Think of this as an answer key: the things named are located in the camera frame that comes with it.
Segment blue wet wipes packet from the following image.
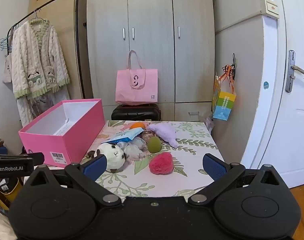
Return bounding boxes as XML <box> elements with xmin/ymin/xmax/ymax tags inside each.
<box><xmin>107</xmin><ymin>127</ymin><xmax>145</xmax><ymax>144</ymax></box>

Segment purple plush dolphin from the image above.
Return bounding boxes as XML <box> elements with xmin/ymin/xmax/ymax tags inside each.
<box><xmin>146</xmin><ymin>123</ymin><xmax>179</xmax><ymax>148</ymax></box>

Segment white green fluffy robe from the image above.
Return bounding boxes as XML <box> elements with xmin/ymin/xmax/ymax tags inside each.
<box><xmin>11</xmin><ymin>19</ymin><xmax>71</xmax><ymax>128</ymax></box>

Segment clear plastic toys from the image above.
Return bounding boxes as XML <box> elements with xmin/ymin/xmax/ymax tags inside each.
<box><xmin>122</xmin><ymin>137</ymin><xmax>148</xmax><ymax>160</ymax></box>

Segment green soft ball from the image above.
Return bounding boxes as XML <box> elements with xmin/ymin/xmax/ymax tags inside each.
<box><xmin>147</xmin><ymin>136</ymin><xmax>162</xmax><ymax>153</ymax></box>

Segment pink heart plush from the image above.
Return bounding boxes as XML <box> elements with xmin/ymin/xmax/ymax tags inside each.
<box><xmin>148</xmin><ymin>152</ymin><xmax>174</xmax><ymax>175</ymax></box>

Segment beige wall switch box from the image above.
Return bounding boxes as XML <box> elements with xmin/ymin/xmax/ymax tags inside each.
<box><xmin>260</xmin><ymin>0</ymin><xmax>280</xmax><ymax>19</ymax></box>

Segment yellow container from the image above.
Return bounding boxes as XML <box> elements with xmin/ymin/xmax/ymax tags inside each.
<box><xmin>0</xmin><ymin>177</ymin><xmax>19</xmax><ymax>203</ymax></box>

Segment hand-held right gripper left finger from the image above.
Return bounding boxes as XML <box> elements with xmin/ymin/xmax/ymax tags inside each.
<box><xmin>22</xmin><ymin>154</ymin><xmax>123</xmax><ymax>205</ymax></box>

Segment black suitcase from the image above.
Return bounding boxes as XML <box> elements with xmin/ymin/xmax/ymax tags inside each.
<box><xmin>111</xmin><ymin>103</ymin><xmax>161</xmax><ymax>121</ymax></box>

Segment colourful gift bag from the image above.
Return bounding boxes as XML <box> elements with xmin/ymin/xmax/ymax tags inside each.
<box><xmin>212</xmin><ymin>65</ymin><xmax>237</xmax><ymax>122</ymax></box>

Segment beige wooden cabinet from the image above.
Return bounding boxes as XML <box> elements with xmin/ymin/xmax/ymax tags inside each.
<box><xmin>29</xmin><ymin>0</ymin><xmax>88</xmax><ymax>100</ymax></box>

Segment panda plush toy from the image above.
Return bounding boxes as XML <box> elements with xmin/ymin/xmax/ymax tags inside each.
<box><xmin>88</xmin><ymin>142</ymin><xmax>128</xmax><ymax>173</ymax></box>

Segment white door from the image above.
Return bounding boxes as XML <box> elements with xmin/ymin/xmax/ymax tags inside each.
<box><xmin>241</xmin><ymin>0</ymin><xmax>304</xmax><ymax>188</ymax></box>

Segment pink tote bag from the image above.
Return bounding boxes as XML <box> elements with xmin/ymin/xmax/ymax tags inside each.
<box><xmin>115</xmin><ymin>50</ymin><xmax>159</xmax><ymax>105</ymax></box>

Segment blue wire hangers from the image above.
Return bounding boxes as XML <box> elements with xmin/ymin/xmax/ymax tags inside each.
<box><xmin>0</xmin><ymin>36</ymin><xmax>12</xmax><ymax>53</ymax></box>

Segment metal door handle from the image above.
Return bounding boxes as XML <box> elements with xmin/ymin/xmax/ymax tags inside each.
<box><xmin>285</xmin><ymin>50</ymin><xmax>304</xmax><ymax>93</ymax></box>

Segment white canvas tote bag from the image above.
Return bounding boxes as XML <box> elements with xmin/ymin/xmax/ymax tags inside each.
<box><xmin>2</xmin><ymin>52</ymin><xmax>13</xmax><ymax>84</ymax></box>

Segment black clothes rack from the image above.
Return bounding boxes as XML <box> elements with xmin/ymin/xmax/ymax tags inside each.
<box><xmin>7</xmin><ymin>0</ymin><xmax>86</xmax><ymax>99</ymax></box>

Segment black wall hook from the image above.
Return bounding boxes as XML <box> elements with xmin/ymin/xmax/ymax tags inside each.
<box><xmin>231</xmin><ymin>53</ymin><xmax>237</xmax><ymax>80</ymax></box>

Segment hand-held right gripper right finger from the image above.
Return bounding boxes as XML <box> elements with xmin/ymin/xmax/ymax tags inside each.
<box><xmin>187</xmin><ymin>153</ymin><xmax>291</xmax><ymax>205</ymax></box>

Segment floral table cloth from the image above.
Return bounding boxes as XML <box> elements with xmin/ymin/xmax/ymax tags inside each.
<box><xmin>49</xmin><ymin>120</ymin><xmax>225</xmax><ymax>198</ymax></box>

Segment grey wardrobe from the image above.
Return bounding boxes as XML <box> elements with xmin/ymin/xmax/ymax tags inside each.
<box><xmin>85</xmin><ymin>0</ymin><xmax>216</xmax><ymax>123</ymax></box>

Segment pink cardboard box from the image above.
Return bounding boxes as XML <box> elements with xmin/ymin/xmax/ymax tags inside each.
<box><xmin>18</xmin><ymin>99</ymin><xmax>106</xmax><ymax>167</ymax></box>

